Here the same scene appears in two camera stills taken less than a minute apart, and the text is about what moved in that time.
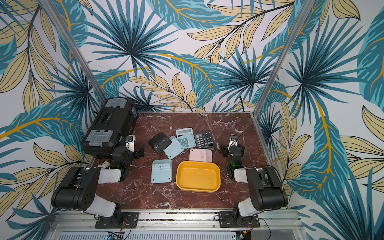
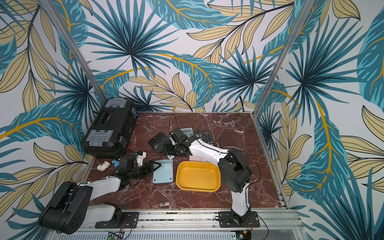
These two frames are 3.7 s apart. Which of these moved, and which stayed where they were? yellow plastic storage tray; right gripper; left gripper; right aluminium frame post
Moved: left gripper; right gripper
Stayed: right aluminium frame post; yellow plastic storage tray
